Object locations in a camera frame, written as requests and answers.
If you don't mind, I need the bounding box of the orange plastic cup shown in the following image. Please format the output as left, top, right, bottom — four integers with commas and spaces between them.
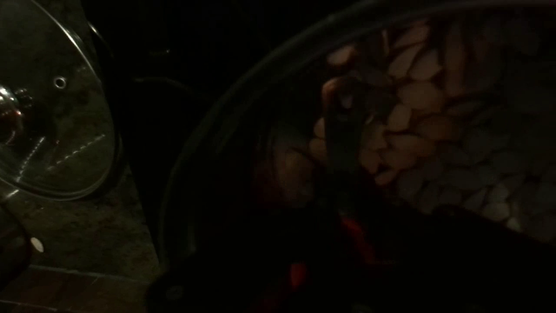
250, 213, 380, 313

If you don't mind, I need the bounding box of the glass pot lid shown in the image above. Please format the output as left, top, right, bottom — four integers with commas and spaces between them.
0, 0, 117, 199

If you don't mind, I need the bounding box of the steel saucepan with beans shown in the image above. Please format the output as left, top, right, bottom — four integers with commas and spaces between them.
145, 0, 556, 313

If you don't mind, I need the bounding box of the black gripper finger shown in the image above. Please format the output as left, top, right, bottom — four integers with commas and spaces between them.
321, 76, 366, 213

